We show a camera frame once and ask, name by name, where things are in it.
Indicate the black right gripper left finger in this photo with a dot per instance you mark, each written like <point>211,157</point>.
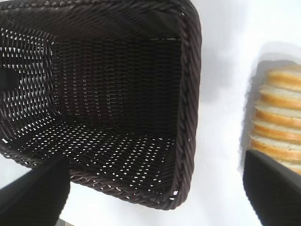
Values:
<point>33,202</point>

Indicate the dark brown woven basket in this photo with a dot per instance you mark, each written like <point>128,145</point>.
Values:
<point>113,94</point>

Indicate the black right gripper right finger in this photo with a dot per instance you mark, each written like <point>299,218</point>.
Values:
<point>277,195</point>

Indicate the long sliced bread loaf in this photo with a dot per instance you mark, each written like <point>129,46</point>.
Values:
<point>279,117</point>

